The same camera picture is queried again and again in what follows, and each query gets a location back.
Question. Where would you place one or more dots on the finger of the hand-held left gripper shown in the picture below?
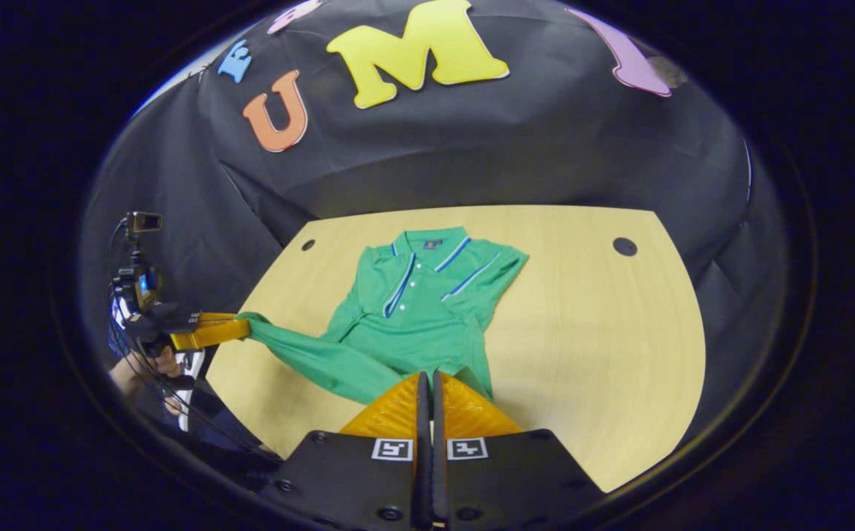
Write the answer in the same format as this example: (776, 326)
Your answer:
(209, 333)
(217, 316)

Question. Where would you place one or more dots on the green T-shirt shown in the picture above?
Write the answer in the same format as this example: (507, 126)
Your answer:
(412, 324)

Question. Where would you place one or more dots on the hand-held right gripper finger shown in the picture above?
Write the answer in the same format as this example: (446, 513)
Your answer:
(439, 472)
(423, 472)

